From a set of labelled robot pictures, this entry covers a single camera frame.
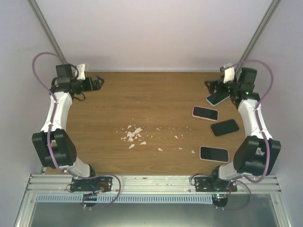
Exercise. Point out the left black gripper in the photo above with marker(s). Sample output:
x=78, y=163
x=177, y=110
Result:
x=97, y=86

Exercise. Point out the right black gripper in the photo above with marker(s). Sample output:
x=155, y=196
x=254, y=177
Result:
x=212, y=88

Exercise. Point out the phone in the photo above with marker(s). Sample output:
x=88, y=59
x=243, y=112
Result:
x=225, y=127
x=214, y=154
x=217, y=97

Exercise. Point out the pink phone case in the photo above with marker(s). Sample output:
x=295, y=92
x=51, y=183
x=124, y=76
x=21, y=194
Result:
x=205, y=113

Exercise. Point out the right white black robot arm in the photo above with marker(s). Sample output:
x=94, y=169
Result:
x=257, y=155

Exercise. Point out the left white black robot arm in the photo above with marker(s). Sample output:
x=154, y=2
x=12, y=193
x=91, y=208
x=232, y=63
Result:
x=54, y=147

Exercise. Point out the phone in black case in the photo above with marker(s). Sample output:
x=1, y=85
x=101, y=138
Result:
x=225, y=127

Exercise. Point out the phone in white case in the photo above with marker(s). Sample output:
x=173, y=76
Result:
x=214, y=154

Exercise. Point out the white debris flakes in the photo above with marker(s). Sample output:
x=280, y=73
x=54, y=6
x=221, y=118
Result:
x=155, y=134

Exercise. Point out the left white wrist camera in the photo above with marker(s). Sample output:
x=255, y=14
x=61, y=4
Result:
x=81, y=70

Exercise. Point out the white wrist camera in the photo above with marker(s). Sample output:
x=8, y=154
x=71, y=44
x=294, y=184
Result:
x=81, y=70
x=228, y=72

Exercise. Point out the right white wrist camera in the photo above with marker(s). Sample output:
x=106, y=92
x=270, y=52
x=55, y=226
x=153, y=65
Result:
x=228, y=72

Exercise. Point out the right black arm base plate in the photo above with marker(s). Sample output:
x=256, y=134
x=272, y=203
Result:
x=207, y=183

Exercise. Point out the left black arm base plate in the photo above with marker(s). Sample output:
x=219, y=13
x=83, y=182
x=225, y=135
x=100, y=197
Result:
x=96, y=185

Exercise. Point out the left aluminium corner post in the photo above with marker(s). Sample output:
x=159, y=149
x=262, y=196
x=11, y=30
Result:
x=46, y=28

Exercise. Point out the aluminium corner post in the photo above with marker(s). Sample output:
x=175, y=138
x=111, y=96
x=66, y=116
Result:
x=46, y=28
x=260, y=28

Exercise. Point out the right aluminium corner post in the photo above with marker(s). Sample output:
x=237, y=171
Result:
x=260, y=28

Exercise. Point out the aluminium front rail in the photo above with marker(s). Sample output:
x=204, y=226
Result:
x=144, y=184

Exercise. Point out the grey slotted cable duct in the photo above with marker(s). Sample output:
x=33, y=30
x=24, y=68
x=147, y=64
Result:
x=132, y=198

